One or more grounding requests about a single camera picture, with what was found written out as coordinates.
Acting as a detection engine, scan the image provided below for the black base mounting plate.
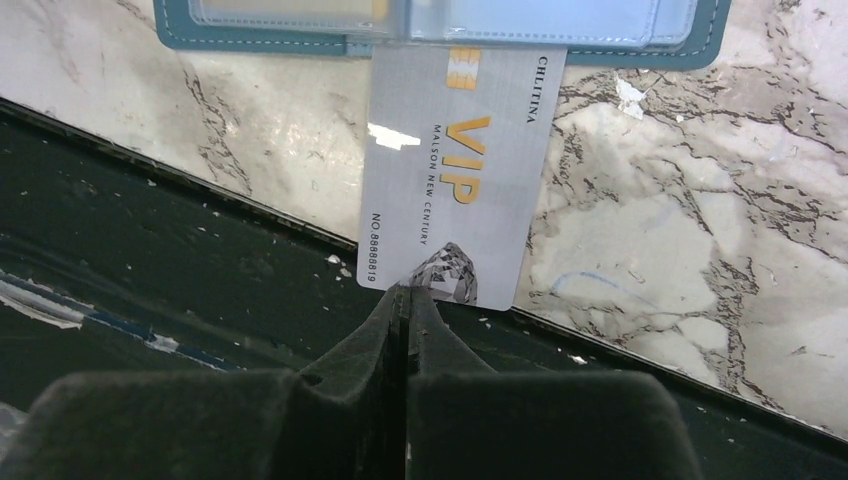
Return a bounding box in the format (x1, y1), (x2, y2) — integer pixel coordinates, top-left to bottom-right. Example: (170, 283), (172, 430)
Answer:
(1, 101), (847, 479)

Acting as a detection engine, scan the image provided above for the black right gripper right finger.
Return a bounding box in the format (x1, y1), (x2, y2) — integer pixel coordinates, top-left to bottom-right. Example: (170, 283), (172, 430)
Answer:
(406, 288), (702, 479)

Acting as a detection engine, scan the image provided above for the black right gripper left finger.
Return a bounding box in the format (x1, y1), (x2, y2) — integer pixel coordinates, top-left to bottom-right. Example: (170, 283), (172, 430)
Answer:
(1, 287), (406, 479)

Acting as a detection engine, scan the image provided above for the silver VIP card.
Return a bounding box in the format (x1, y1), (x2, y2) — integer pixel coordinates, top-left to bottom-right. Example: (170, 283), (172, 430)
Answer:
(357, 45), (566, 311)

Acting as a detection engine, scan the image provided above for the blue leather card holder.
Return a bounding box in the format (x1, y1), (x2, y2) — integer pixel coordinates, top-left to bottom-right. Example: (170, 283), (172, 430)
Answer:
(153, 1), (730, 71)

